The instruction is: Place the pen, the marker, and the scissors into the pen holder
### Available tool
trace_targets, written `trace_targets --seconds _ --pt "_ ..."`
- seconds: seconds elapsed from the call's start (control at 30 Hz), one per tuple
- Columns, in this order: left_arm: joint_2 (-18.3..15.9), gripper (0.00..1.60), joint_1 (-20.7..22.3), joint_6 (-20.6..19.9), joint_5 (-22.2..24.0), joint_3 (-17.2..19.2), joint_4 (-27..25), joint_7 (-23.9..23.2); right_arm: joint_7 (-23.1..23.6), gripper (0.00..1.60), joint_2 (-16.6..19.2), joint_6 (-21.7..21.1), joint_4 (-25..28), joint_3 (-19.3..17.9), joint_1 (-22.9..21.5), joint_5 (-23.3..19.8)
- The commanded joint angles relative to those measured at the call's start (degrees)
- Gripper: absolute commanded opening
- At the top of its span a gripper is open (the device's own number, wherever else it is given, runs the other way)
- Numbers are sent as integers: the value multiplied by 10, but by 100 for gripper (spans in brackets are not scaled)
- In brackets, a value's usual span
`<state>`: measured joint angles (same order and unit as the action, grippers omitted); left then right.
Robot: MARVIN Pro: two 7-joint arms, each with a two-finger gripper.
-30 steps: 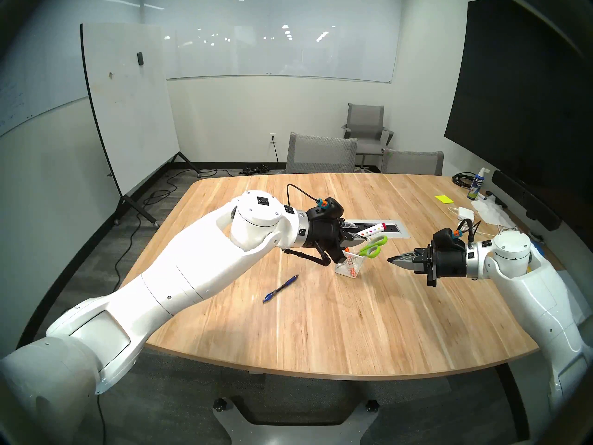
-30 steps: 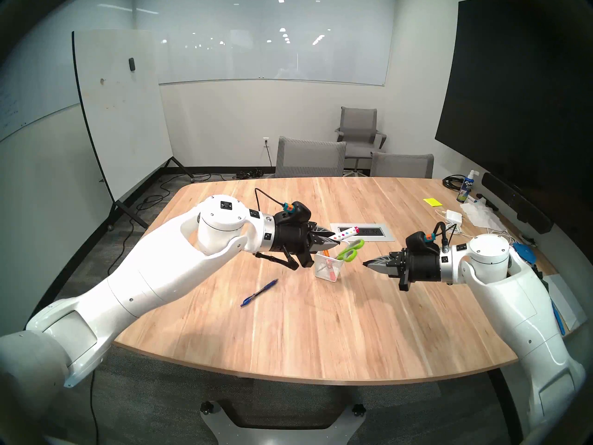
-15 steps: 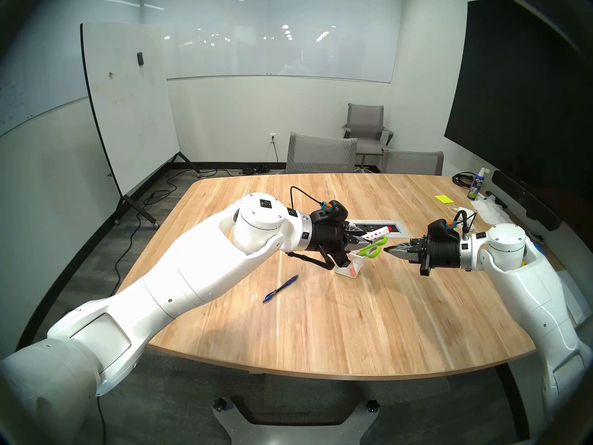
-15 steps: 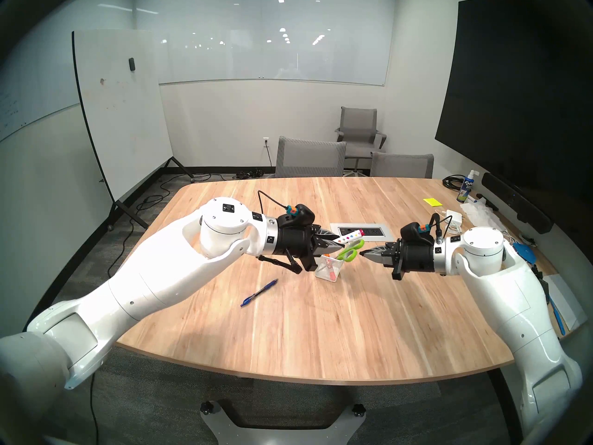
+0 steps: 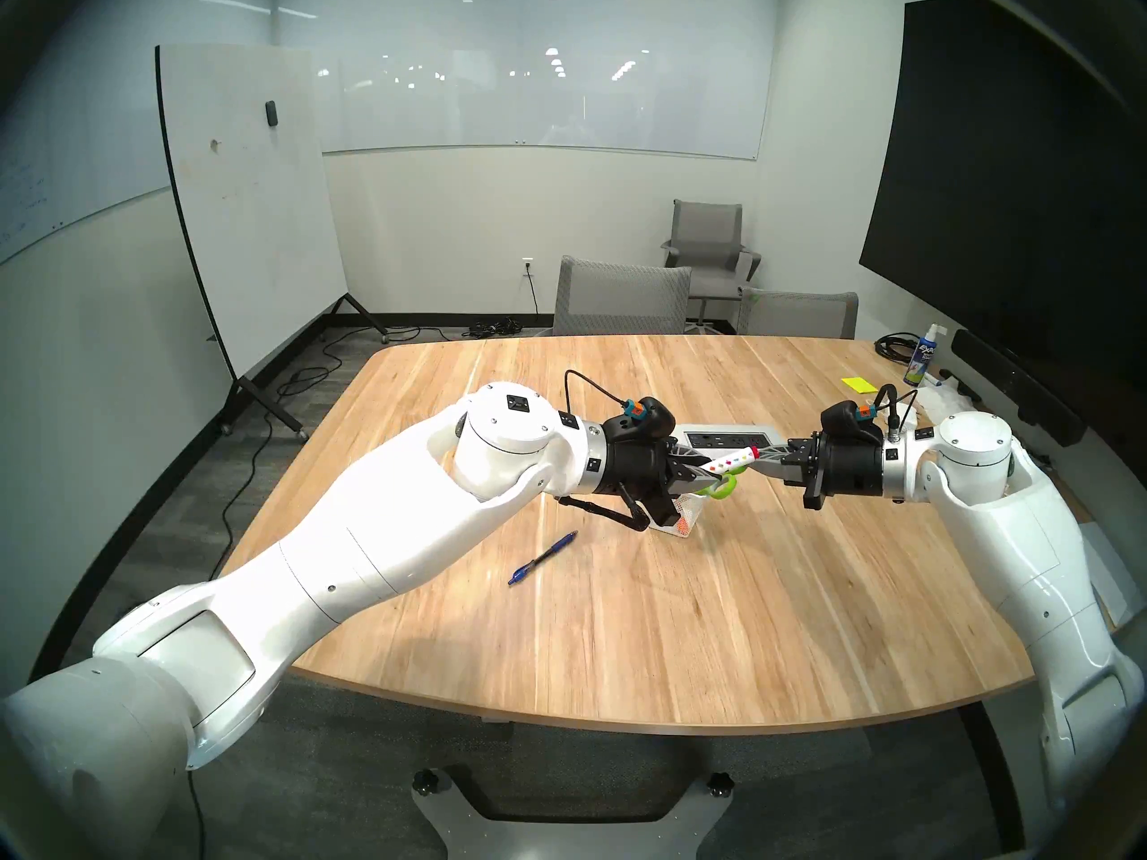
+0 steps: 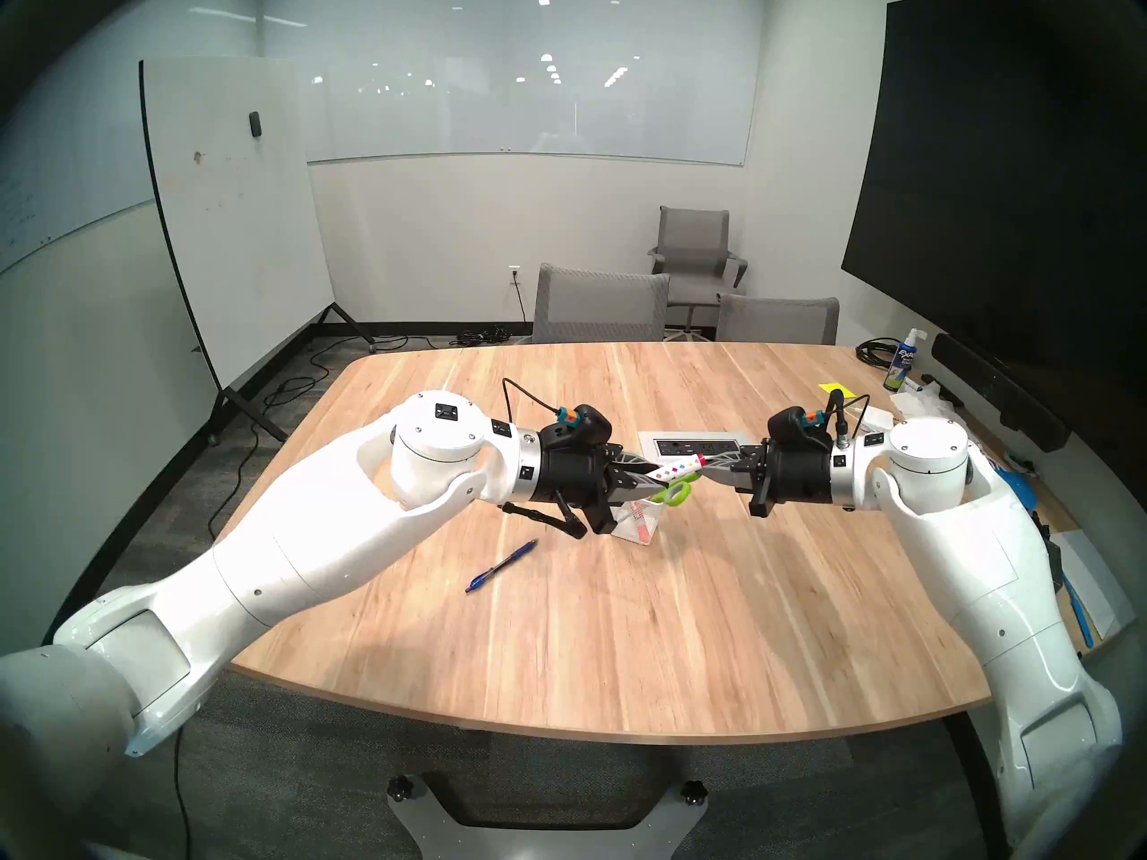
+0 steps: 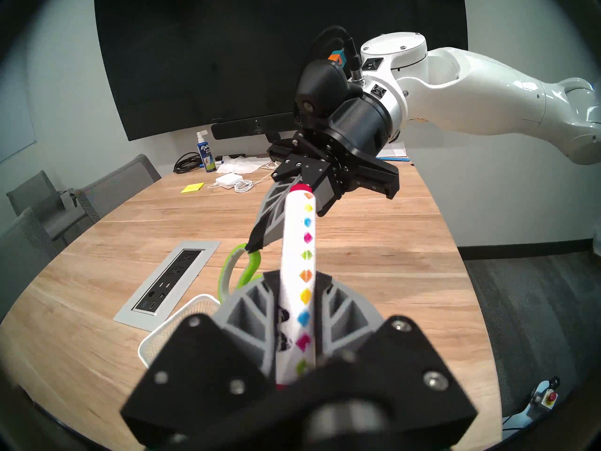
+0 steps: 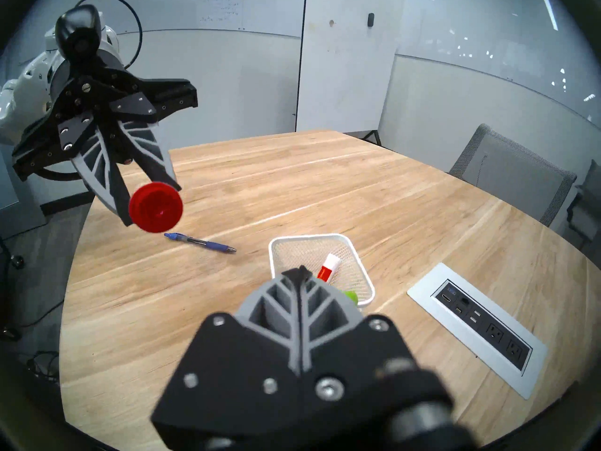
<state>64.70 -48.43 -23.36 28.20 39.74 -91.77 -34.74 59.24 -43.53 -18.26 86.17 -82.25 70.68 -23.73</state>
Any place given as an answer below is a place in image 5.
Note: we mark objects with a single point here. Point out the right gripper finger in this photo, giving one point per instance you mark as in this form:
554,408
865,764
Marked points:
793,451
789,471

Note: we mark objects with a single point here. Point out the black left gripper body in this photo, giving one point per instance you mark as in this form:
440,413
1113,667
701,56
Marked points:
636,468

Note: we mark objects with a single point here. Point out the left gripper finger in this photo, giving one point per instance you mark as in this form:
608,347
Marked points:
690,458
690,485

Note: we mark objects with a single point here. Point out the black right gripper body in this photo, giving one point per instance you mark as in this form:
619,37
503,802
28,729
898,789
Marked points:
847,468

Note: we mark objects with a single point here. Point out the red capped white marker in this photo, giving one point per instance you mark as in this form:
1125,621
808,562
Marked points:
730,460

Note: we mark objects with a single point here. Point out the white mesh pen holder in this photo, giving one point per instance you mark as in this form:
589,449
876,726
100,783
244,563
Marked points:
668,520

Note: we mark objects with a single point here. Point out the blue ballpoint pen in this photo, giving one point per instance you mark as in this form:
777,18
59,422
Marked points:
547,555

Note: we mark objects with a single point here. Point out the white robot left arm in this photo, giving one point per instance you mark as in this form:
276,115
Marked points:
358,545

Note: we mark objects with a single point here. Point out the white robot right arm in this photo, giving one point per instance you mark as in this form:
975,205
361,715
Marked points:
1030,527

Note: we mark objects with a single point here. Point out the silver table outlet box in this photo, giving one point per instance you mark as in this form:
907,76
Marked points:
730,437

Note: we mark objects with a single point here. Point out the yellow sticky note pad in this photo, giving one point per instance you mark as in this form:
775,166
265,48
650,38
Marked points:
858,384

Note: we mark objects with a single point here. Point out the white crumpled plastic sheet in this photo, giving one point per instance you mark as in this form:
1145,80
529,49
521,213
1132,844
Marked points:
952,401

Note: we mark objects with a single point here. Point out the whiteboard cleaner spray bottle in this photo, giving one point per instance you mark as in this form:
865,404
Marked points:
918,361

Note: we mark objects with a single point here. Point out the gray mesh office chair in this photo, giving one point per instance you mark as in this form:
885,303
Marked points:
797,313
620,298

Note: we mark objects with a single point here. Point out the black video sound bar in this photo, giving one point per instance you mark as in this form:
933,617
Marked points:
1013,382

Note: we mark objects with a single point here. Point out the gray office chair with armrests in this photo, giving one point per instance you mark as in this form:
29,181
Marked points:
708,233

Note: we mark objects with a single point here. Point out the white paper sheet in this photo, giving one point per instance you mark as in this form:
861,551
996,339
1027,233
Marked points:
1107,567

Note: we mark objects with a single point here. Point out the rolling white whiteboard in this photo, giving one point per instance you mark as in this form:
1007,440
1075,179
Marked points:
251,213

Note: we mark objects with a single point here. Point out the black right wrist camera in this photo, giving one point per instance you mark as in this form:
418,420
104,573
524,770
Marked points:
847,419

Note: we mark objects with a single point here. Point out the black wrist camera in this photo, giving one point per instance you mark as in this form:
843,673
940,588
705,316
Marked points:
847,419
650,419

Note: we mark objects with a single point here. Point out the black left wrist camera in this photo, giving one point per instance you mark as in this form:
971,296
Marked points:
650,419

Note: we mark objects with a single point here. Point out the large black wall screen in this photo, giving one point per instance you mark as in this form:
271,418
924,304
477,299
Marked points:
1004,195

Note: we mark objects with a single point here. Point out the wide glass wall board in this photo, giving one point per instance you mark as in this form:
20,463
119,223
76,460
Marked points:
556,70

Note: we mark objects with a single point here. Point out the side wall whiteboard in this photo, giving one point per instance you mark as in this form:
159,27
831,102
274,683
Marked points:
63,168

